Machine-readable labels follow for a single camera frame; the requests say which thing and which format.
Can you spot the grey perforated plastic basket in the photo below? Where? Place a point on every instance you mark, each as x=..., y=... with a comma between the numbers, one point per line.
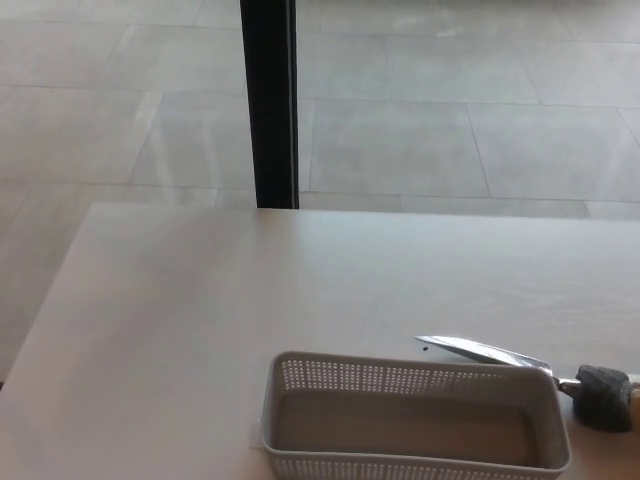
x=415, y=425

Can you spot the black vertical frame post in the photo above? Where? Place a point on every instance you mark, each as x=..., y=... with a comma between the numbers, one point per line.
x=272, y=100

